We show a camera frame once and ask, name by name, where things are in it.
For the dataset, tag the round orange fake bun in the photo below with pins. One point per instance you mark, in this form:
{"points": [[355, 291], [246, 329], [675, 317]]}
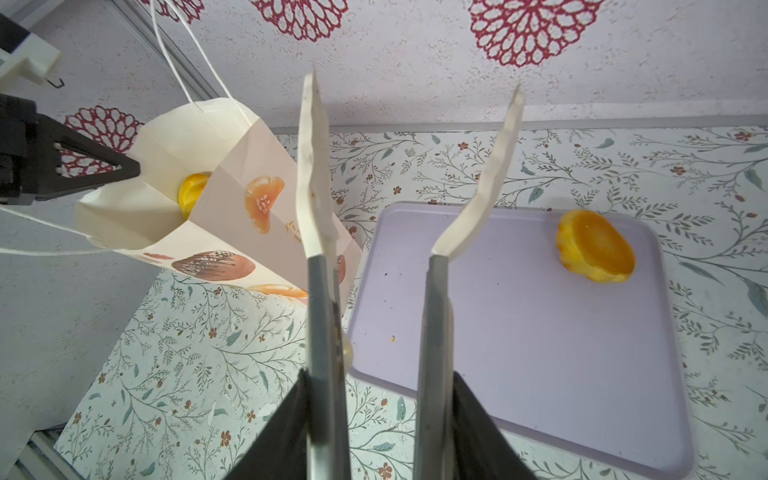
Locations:
{"points": [[190, 191]]}

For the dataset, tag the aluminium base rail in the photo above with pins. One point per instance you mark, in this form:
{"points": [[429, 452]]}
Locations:
{"points": [[40, 460]]}

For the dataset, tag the printed paper bakery bag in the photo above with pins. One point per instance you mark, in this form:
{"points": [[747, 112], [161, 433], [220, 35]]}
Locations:
{"points": [[243, 230]]}

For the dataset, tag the lavender cutting board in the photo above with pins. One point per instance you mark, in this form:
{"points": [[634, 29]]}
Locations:
{"points": [[587, 367]]}

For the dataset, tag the orange oval fake bread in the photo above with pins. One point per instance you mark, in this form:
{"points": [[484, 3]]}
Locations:
{"points": [[590, 246]]}

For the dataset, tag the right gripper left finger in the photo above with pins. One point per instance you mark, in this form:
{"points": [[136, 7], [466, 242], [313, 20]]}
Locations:
{"points": [[307, 435]]}

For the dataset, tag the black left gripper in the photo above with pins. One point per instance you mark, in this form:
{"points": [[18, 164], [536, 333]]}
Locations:
{"points": [[41, 158]]}

